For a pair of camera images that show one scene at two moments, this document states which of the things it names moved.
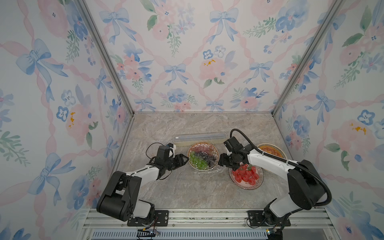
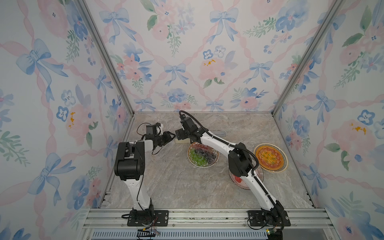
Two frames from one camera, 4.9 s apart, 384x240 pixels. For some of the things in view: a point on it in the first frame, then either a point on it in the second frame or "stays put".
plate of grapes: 203,156 stays put
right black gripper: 222,160 → 181,131
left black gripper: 179,161 → 166,137
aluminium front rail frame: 211,225 stays put
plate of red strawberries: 246,176 stays put
